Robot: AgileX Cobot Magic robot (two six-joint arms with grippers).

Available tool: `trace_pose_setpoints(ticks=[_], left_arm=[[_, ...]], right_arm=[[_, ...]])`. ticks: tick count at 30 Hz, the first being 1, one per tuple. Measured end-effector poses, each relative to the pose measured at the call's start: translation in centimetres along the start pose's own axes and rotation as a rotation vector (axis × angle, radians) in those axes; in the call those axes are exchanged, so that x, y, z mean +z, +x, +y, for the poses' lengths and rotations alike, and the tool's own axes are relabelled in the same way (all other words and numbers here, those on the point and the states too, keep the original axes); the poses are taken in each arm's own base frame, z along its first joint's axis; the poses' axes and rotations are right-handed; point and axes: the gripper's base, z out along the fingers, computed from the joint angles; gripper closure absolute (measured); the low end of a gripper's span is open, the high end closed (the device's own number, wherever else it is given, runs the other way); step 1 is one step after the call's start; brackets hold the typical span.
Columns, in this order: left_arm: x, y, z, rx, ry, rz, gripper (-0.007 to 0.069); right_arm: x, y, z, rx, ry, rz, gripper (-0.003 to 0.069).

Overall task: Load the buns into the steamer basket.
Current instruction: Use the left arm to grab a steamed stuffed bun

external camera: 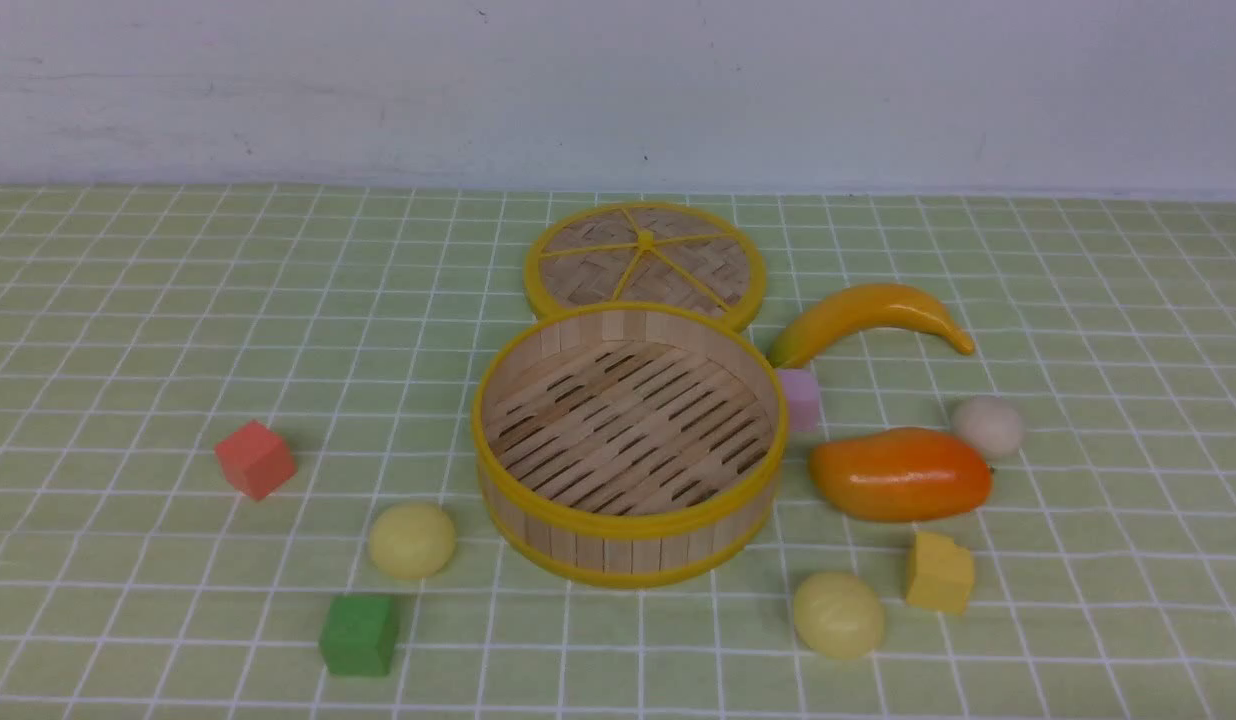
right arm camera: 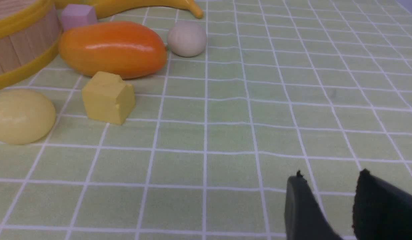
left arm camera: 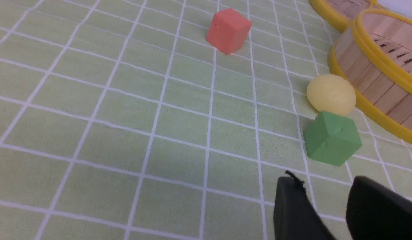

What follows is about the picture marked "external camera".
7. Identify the pale yellow bun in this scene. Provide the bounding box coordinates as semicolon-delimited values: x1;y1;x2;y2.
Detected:
368;501;459;582
792;571;886;659

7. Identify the woven bamboo steamer lid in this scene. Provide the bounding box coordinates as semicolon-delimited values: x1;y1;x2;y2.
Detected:
523;201;766;331

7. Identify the yellow toy banana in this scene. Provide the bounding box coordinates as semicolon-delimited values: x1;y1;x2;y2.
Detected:
766;283;976;369

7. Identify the white egg-shaped bun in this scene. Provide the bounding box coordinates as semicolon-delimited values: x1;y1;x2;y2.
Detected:
950;395;1028;459

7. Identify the green foam cube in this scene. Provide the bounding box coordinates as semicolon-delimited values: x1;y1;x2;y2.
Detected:
318;593;400;676

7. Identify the orange toy mango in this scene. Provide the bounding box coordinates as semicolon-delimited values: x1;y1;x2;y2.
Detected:
807;427;993;522

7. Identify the bamboo steamer tray yellow rim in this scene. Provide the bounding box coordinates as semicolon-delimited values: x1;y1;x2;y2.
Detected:
470;303;789;588

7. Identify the yellow foam block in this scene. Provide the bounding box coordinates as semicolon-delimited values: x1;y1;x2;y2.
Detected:
904;530;976;615

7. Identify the pink foam cube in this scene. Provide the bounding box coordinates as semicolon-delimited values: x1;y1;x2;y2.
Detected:
775;368;822;433

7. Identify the red foam cube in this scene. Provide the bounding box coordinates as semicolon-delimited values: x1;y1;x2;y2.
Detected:
214;420;297;501

